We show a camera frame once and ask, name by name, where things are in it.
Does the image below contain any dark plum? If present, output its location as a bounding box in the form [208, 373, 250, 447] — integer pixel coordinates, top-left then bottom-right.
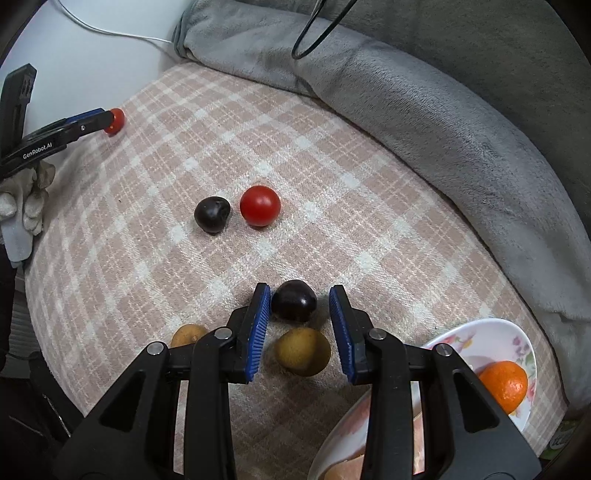
[194, 196, 232, 236]
[271, 280, 318, 323]

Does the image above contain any white cable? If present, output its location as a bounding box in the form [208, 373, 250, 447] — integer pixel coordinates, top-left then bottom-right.
[58, 0, 179, 47]

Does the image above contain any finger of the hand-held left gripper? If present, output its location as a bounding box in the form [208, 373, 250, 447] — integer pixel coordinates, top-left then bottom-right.
[60, 107, 115, 139]

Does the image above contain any brown longan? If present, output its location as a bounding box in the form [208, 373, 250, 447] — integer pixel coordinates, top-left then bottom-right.
[276, 328, 332, 376]
[171, 324, 208, 350]

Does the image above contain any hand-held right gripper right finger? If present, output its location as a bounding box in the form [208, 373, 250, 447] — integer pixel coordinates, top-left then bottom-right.
[329, 285, 542, 480]

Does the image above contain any rolled grey blanket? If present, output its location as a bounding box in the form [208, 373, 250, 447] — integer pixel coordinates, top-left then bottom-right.
[173, 0, 591, 418]

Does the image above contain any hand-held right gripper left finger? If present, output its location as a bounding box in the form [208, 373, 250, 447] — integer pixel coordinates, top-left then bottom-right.
[55, 283, 271, 480]

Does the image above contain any person's left hand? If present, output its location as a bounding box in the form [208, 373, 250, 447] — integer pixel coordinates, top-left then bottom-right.
[0, 164, 56, 236]

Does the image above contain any black cable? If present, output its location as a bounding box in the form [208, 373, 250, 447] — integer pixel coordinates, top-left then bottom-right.
[292, 0, 357, 60]

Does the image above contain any small mandarin orange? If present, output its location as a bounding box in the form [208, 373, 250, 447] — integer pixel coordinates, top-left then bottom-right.
[478, 361, 529, 415]

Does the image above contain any white floral plate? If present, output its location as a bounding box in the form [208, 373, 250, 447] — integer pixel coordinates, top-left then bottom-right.
[307, 318, 539, 480]

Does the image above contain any small red cherry tomato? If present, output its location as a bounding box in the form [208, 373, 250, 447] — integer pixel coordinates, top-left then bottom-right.
[104, 108, 126, 137]
[240, 185, 281, 228]

